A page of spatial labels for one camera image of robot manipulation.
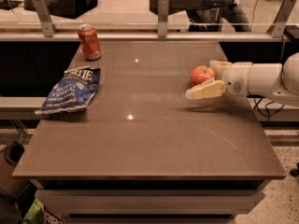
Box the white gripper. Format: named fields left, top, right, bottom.
left=185, top=60, right=252, bottom=100

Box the red apple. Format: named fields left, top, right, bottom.
left=191, top=65, right=216, bottom=86

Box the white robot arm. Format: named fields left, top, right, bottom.
left=185, top=53, right=299, bottom=106

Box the red coke can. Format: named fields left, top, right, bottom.
left=78, top=23, right=101, bottom=61

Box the person in jeans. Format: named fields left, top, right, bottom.
left=186, top=0, right=251, bottom=32

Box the blue chip bag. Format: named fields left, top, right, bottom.
left=35, top=66, right=101, bottom=115

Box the green snack bag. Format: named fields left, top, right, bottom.
left=22, top=198, right=64, bottom=224

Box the brown bin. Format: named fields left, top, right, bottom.
left=0, top=141, right=29, bottom=198

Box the black cable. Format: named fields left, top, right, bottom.
left=251, top=96, right=286, bottom=126

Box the middle metal rail bracket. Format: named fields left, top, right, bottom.
left=158, top=0, right=169, bottom=37

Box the metal rail bracket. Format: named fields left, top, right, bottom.
left=269, top=0, right=297, bottom=38
left=31, top=0, right=57, bottom=37
left=158, top=0, right=169, bottom=37

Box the right metal rail bracket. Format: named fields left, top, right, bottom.
left=269, top=0, right=297, bottom=38

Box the left metal rail bracket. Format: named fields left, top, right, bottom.
left=31, top=0, right=57, bottom=37

